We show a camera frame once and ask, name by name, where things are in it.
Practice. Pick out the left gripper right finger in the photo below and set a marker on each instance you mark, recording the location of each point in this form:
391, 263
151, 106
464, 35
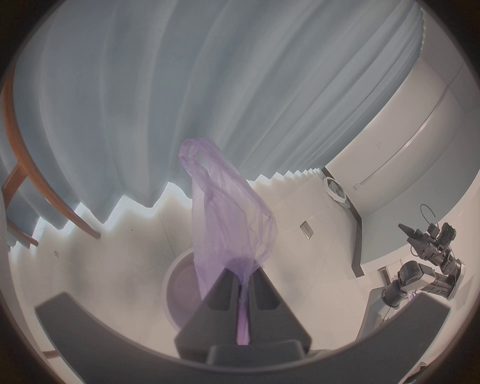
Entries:
277, 318

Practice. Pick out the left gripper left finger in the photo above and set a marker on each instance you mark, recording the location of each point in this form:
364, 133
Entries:
210, 318

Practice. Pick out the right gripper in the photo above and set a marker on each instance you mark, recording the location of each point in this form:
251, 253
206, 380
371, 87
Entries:
435, 250

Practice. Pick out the purple plastic bag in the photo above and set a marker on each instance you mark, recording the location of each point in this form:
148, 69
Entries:
225, 210

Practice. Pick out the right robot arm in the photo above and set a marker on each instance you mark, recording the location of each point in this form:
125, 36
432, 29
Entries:
408, 273

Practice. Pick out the white trash bin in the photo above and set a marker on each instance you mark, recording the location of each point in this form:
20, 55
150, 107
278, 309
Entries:
180, 288

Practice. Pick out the pale blue curtain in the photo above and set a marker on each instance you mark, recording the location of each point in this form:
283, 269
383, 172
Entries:
187, 75

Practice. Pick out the wooden chair white cushions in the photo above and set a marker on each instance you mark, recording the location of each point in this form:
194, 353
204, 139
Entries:
22, 157

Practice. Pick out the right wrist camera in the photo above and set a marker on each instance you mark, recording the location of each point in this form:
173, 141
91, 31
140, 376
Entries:
448, 232

